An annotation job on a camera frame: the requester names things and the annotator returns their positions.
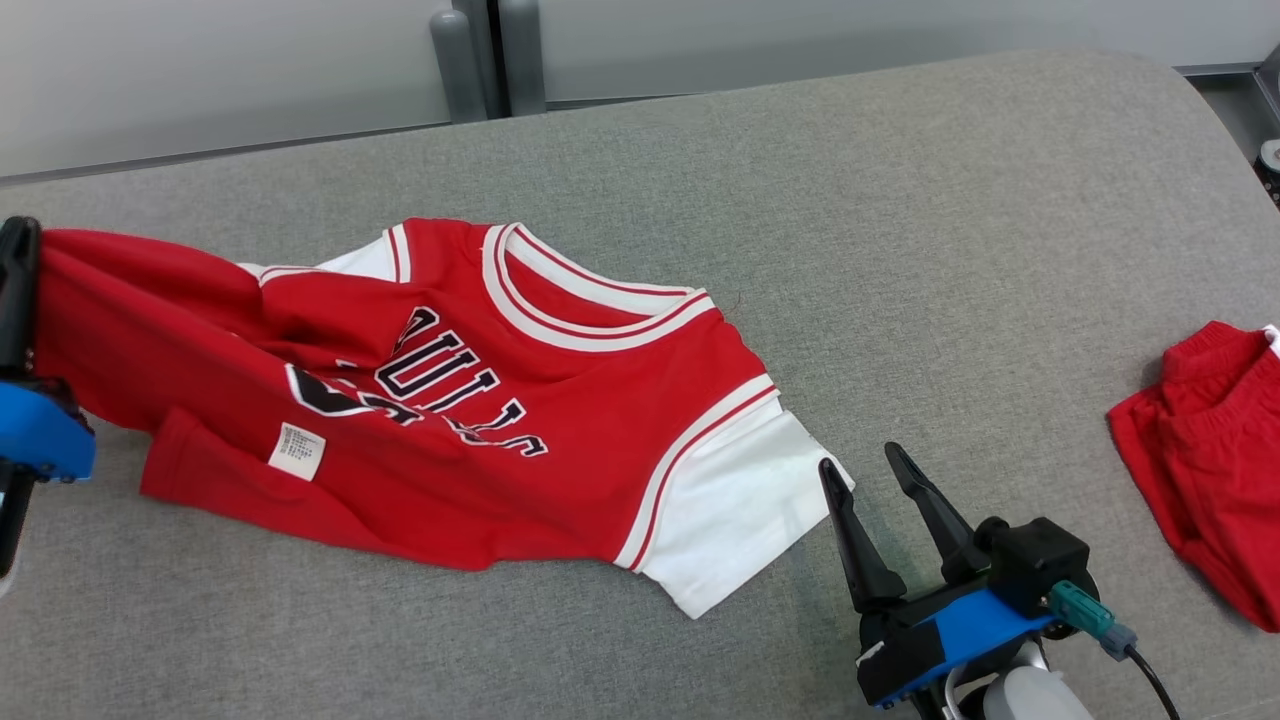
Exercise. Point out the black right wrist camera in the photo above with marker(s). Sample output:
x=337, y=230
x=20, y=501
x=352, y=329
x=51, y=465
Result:
x=1035, y=560

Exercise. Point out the red shorts white stripe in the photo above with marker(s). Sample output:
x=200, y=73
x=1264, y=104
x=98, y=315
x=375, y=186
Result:
x=1215, y=460

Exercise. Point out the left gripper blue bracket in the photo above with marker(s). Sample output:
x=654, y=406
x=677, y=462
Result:
x=40, y=435

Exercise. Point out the green right camera connector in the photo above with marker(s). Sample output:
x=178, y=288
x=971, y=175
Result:
x=1085, y=610

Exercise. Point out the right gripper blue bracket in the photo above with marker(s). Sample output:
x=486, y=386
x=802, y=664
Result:
x=930, y=640

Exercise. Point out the red white basketball jersey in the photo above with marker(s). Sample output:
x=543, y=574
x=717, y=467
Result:
x=500, y=480

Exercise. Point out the grey cylinder post foot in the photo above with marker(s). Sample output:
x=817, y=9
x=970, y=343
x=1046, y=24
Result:
x=522, y=60

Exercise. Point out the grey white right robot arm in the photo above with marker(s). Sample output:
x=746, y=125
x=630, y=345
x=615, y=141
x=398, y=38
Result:
x=1030, y=698

